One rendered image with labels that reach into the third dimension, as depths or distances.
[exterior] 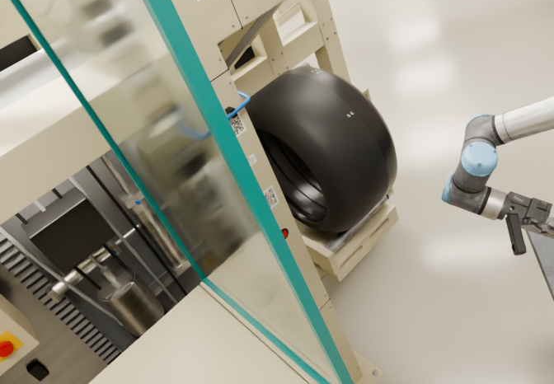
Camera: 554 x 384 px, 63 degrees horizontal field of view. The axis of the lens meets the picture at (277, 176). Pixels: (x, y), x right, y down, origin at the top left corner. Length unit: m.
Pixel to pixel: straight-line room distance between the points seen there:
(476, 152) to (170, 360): 0.95
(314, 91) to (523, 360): 1.55
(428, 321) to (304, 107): 1.46
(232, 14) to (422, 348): 1.74
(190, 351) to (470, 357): 1.56
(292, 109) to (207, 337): 0.69
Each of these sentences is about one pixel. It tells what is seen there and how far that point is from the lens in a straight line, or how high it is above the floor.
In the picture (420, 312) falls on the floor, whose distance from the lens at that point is 2.53.
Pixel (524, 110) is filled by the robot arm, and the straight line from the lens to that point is 1.42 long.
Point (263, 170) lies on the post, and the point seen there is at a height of 1.32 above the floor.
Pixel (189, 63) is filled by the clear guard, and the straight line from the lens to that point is 0.42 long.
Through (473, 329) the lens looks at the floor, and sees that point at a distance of 2.47.
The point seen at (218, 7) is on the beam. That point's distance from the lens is 1.54.
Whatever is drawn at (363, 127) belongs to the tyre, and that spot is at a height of 1.33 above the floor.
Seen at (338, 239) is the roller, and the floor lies 0.92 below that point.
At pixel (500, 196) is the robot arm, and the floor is 1.09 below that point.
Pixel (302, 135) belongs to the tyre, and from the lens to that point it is 1.36.
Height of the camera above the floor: 2.10
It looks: 35 degrees down
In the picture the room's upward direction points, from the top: 24 degrees counter-clockwise
